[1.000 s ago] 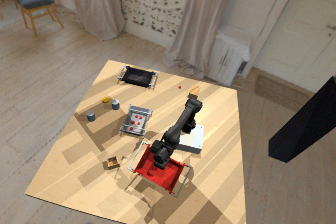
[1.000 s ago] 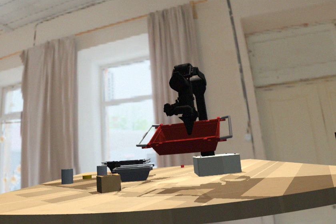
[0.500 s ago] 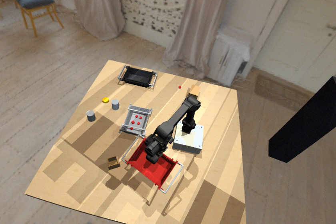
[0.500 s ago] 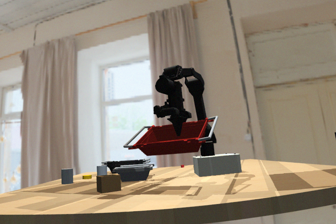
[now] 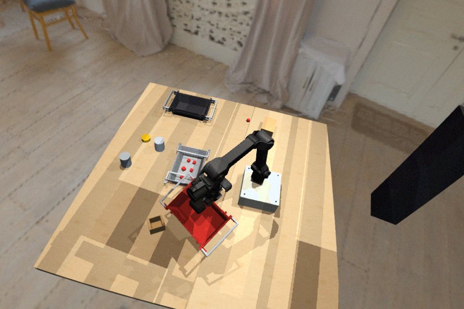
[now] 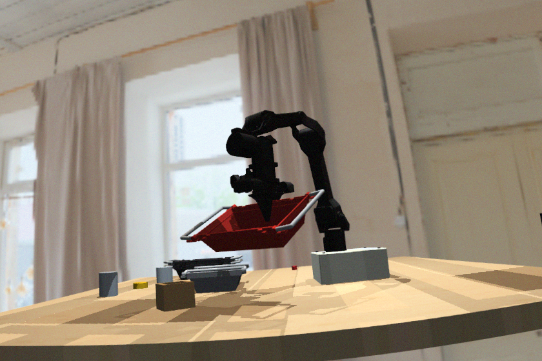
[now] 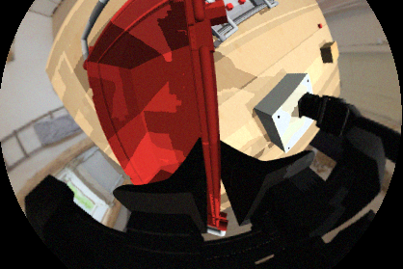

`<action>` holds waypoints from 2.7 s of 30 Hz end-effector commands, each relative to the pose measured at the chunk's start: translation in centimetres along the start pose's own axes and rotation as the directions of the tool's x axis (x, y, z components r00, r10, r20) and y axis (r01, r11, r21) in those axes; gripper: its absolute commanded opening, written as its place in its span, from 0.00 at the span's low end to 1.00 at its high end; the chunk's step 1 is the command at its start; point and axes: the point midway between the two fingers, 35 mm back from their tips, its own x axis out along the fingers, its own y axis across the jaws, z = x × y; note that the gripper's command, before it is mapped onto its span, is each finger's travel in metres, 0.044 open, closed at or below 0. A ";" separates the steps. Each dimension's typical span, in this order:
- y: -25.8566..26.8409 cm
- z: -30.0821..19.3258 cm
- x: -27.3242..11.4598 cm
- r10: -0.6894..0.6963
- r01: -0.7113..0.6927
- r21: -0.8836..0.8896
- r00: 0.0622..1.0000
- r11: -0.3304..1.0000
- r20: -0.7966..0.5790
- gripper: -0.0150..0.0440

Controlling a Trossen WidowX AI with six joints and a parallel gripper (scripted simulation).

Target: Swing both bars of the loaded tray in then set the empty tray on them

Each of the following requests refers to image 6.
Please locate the brown cardboard box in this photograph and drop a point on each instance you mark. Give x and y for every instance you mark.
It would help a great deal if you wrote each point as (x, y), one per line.
(171, 296)

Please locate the yellow short cylinder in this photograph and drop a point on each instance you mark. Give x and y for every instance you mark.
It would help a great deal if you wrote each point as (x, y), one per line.
(140, 285)

